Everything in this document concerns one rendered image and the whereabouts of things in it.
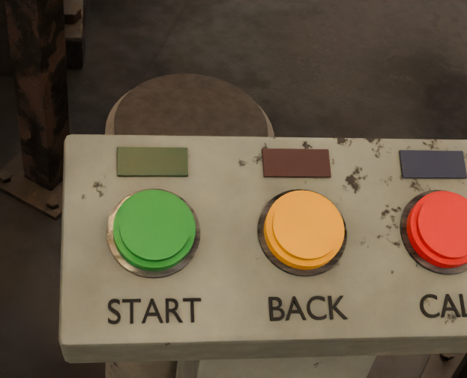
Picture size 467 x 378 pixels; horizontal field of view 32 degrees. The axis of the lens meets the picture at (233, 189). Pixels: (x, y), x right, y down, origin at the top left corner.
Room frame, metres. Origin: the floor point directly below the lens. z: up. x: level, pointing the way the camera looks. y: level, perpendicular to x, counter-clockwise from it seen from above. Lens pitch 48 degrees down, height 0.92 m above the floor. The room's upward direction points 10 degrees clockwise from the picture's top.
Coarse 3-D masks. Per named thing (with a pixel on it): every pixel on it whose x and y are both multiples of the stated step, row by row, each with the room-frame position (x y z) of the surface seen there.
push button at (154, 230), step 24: (144, 192) 0.26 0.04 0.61; (168, 192) 0.27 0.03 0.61; (120, 216) 0.25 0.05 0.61; (144, 216) 0.25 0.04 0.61; (168, 216) 0.25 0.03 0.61; (192, 216) 0.26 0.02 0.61; (120, 240) 0.24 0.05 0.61; (144, 240) 0.24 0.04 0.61; (168, 240) 0.24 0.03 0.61; (192, 240) 0.25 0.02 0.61; (144, 264) 0.23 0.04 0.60; (168, 264) 0.23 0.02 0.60
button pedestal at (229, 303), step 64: (64, 192) 0.26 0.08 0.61; (128, 192) 0.27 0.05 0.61; (192, 192) 0.28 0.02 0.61; (256, 192) 0.28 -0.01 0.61; (320, 192) 0.29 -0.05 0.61; (384, 192) 0.30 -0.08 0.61; (64, 256) 0.23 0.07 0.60; (192, 256) 0.24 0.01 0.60; (256, 256) 0.25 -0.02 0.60; (384, 256) 0.27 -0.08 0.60; (64, 320) 0.20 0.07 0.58; (128, 320) 0.21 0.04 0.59; (192, 320) 0.21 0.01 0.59; (256, 320) 0.22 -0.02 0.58; (320, 320) 0.23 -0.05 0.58; (384, 320) 0.23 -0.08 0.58; (448, 320) 0.24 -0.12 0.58
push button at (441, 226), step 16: (448, 192) 0.30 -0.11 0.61; (416, 208) 0.29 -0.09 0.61; (432, 208) 0.29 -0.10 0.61; (448, 208) 0.29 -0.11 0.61; (464, 208) 0.29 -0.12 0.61; (416, 224) 0.28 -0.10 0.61; (432, 224) 0.28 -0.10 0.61; (448, 224) 0.28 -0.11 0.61; (464, 224) 0.28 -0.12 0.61; (416, 240) 0.27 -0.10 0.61; (432, 240) 0.27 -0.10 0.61; (448, 240) 0.27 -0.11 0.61; (464, 240) 0.27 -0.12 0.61; (432, 256) 0.27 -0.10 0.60; (448, 256) 0.26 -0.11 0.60; (464, 256) 0.27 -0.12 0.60
